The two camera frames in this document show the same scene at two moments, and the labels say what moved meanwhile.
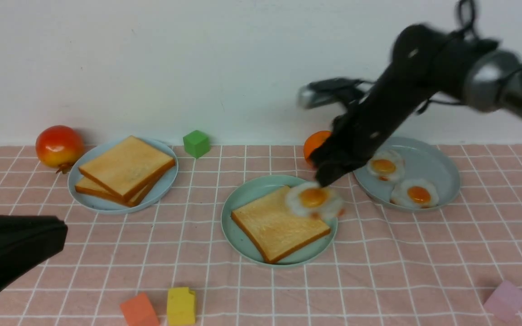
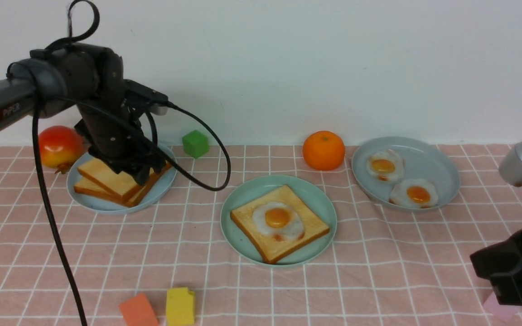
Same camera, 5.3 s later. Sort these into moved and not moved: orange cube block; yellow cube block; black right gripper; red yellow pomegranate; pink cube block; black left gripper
Moved: black right gripper; black left gripper
Not moved: red yellow pomegranate; yellow cube block; orange cube block; pink cube block
